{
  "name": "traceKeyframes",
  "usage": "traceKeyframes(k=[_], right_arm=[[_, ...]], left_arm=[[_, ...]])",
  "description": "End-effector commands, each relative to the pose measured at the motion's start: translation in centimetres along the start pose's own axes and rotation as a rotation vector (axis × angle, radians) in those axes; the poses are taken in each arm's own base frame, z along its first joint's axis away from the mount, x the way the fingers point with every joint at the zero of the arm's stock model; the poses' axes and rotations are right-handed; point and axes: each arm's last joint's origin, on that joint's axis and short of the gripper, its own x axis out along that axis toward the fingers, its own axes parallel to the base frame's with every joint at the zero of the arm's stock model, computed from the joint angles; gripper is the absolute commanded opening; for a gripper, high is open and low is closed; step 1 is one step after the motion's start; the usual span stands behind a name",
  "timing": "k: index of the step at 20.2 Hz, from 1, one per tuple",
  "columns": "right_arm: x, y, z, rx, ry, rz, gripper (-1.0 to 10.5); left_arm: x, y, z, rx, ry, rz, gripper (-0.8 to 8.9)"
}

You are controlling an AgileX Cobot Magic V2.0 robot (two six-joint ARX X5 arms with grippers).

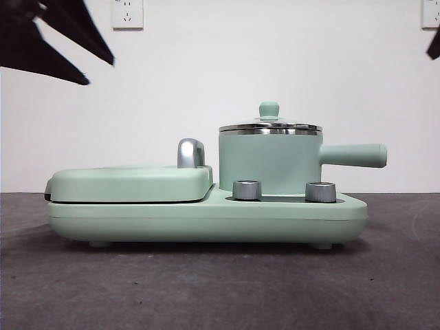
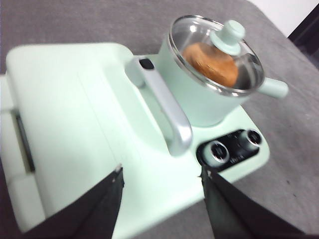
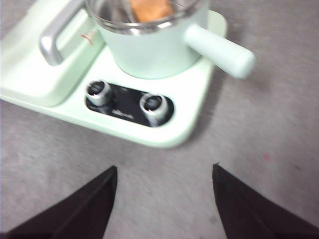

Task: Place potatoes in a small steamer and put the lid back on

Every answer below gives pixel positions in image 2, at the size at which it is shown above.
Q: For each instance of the mint green griddle cover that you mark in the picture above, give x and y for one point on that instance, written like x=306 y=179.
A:
x=62 y=99

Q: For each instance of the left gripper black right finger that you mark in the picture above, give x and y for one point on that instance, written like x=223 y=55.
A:
x=231 y=214

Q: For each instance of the silver control knob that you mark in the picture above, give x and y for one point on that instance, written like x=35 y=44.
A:
x=251 y=139
x=216 y=153

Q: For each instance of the brown potato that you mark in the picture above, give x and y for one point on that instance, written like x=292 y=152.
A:
x=209 y=64

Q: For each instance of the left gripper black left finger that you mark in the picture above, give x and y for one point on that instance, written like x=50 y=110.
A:
x=94 y=214

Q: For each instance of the mint green breakfast machine base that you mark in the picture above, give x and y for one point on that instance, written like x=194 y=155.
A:
x=245 y=120

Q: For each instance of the glass lid with green knob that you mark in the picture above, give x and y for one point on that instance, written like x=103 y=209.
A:
x=229 y=37

